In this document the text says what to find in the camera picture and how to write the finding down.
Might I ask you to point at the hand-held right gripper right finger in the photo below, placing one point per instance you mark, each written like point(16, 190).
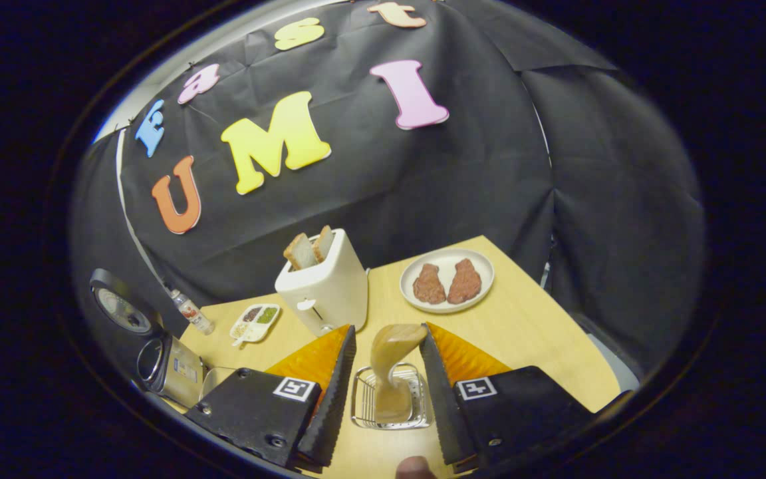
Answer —
point(439, 406)

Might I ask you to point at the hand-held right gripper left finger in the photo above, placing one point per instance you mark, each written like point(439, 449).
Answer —
point(336, 406)

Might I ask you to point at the wooden spoon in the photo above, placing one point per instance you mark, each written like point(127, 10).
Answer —
point(393, 352)

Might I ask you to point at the dark grey rice cooker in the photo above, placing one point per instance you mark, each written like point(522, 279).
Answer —
point(177, 372)

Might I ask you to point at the white toaster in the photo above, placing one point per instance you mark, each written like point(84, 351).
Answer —
point(330, 293)

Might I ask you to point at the white divided spice dish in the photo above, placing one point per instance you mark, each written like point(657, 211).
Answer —
point(256, 324)

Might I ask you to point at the brown meat piece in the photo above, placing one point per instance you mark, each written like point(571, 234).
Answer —
point(429, 284)
point(465, 281)

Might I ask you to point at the white round plate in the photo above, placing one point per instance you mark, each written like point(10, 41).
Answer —
point(446, 256)

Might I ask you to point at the toast bread slice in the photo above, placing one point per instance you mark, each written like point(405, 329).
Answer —
point(323, 243)
point(300, 251)

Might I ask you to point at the small clear red-label bottle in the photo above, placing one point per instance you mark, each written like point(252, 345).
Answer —
point(191, 311)

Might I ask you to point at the black backdrop cloth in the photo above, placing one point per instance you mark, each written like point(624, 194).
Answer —
point(423, 186)

